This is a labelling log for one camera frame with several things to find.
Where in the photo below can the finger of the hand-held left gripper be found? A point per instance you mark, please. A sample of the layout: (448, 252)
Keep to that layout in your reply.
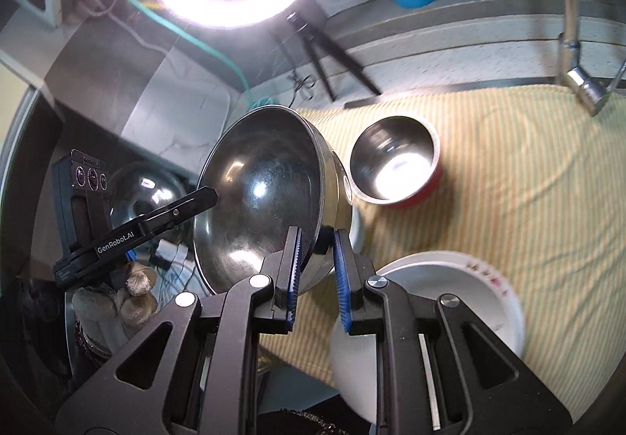
(186, 205)

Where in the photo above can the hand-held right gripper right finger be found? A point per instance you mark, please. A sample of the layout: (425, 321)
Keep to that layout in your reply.
(343, 298)

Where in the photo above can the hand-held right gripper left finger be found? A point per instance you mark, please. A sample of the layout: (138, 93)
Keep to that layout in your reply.
(291, 288)

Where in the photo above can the large stainless steel bowl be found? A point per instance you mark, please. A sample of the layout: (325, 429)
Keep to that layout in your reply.
(264, 200)

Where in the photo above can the person's left hand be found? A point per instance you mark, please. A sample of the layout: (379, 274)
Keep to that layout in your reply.
(139, 288)

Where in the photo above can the shiny steel pot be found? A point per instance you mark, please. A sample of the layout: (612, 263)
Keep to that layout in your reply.
(146, 185)

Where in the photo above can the white floral plate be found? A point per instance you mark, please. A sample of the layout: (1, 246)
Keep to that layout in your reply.
(455, 278)

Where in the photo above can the red steel-lined bowl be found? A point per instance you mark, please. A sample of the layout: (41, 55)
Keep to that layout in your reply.
(396, 161)

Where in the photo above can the black tripod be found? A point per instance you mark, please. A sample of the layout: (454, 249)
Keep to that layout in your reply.
(318, 53)

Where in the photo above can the striped yellow cloth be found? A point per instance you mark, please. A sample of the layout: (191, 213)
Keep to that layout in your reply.
(513, 171)

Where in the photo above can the chrome faucet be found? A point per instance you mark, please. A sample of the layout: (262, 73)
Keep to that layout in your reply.
(570, 0)

